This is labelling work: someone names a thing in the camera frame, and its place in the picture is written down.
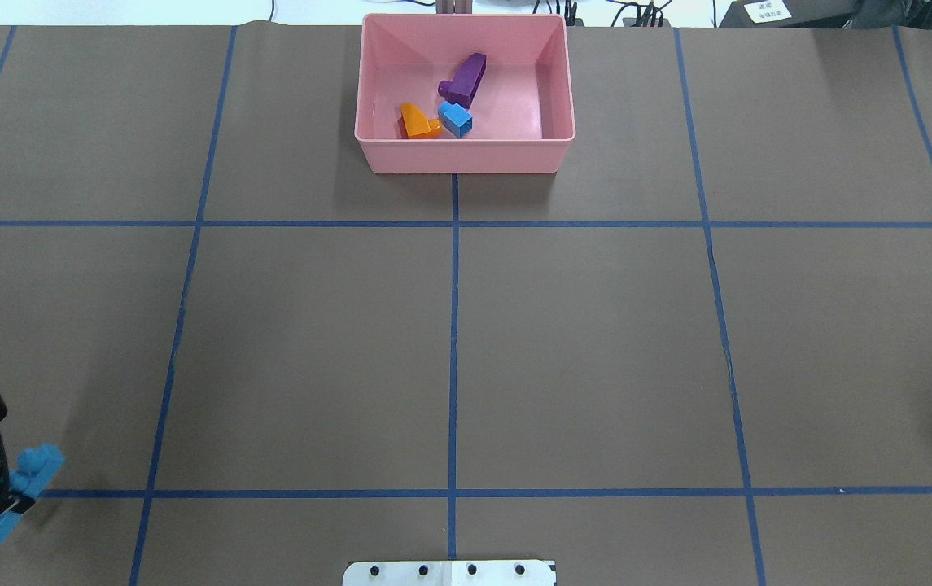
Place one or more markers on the long blue block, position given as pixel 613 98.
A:
pixel 36 469

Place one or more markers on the orange block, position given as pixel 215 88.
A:
pixel 417 124

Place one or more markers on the small blue block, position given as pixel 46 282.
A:
pixel 455 119

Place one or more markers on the purple block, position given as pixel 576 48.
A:
pixel 463 86

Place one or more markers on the pink plastic box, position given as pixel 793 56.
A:
pixel 523 112

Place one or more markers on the usb hub near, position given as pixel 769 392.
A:
pixel 641 14

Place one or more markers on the black label printer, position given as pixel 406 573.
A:
pixel 788 14

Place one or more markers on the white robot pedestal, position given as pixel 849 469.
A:
pixel 452 572

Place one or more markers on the aluminium frame post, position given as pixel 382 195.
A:
pixel 454 7

